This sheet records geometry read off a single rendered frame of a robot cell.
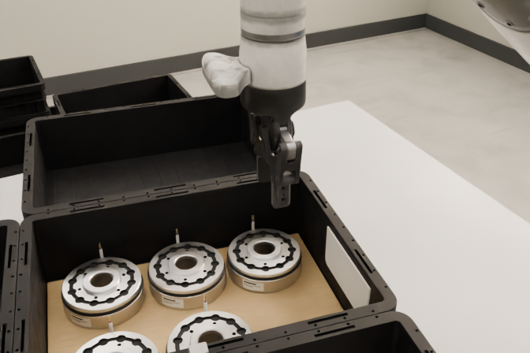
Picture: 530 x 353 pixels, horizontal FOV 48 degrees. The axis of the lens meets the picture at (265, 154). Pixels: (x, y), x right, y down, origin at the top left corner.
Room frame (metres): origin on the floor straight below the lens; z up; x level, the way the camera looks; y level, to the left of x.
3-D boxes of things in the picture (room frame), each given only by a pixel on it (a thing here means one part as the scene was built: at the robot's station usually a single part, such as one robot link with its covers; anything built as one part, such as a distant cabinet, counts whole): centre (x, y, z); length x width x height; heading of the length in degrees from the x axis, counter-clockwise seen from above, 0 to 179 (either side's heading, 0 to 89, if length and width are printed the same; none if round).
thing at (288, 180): (0.58, -0.02, 1.01); 0.03 x 0.01 x 0.05; 17
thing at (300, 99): (0.63, -0.01, 1.09); 0.08 x 0.08 x 0.09
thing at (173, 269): (0.62, 0.11, 0.86); 0.05 x 0.05 x 0.01
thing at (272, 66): (0.62, 0.01, 1.16); 0.11 x 0.09 x 0.06; 107
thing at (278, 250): (0.66, 0.00, 0.86); 0.05 x 0.05 x 0.01
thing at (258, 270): (0.66, 0.00, 0.86); 0.10 x 0.10 x 0.01
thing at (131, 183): (0.85, 0.18, 0.87); 0.40 x 0.30 x 0.11; 108
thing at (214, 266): (0.62, 0.11, 0.86); 0.10 x 0.10 x 0.01
